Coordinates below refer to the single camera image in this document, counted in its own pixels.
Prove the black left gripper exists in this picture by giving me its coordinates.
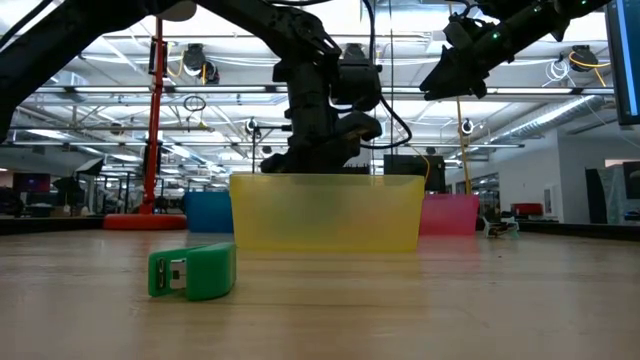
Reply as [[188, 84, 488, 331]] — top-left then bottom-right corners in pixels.
[[260, 58, 362, 175]]

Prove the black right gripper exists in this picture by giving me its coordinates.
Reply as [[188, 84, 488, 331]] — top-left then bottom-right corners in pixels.
[[419, 24, 522, 102]]

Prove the yellow translucent plastic bin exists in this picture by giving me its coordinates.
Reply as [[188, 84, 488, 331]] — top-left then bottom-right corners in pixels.
[[228, 173, 426, 254]]

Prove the black equipment box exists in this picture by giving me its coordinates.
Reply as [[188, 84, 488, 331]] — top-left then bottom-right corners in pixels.
[[383, 153, 447, 195]]

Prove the long ceiling light bar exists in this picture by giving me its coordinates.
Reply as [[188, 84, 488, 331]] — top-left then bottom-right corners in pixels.
[[34, 85, 615, 96]]

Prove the blue plastic bin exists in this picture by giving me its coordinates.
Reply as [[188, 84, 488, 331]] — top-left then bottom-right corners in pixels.
[[180, 191, 235, 235]]

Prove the pink plastic bin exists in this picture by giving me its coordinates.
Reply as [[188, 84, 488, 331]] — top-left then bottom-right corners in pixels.
[[418, 193, 480, 239]]

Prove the red case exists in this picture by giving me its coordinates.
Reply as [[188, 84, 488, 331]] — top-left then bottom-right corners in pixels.
[[510, 202, 544, 218]]

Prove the computer monitor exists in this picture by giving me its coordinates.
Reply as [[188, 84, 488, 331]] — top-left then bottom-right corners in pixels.
[[602, 0, 640, 127]]

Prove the red desk lamp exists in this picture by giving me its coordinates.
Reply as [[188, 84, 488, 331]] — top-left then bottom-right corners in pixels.
[[103, 0, 198, 232]]

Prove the black studio softbox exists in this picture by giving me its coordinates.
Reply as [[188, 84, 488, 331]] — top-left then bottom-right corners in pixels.
[[74, 157, 106, 177]]

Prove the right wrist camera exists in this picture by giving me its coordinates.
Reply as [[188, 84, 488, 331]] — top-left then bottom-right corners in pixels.
[[442, 14, 474, 50]]

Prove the yellow hanging cable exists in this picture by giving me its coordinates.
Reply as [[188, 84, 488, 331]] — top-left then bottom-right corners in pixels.
[[448, 0, 472, 196]]

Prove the thin black hanging cable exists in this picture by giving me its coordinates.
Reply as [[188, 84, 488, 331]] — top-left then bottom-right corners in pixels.
[[388, 0, 395, 149]]

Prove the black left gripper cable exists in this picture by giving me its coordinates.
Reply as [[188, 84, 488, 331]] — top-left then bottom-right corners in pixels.
[[360, 0, 414, 151]]

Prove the black ceiling cable reel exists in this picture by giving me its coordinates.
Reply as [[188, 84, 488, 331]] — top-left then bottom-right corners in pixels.
[[182, 43, 221, 86], [343, 43, 369, 62], [569, 44, 601, 74]]

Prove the silver ventilation duct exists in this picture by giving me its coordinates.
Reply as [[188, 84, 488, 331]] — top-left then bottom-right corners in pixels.
[[499, 94, 606, 146]]

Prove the black cable loop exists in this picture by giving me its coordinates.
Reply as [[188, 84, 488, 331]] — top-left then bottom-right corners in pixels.
[[182, 95, 207, 114]]

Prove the black aluminium table frame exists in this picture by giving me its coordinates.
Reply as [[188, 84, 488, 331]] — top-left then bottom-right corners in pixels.
[[0, 215, 640, 243]]

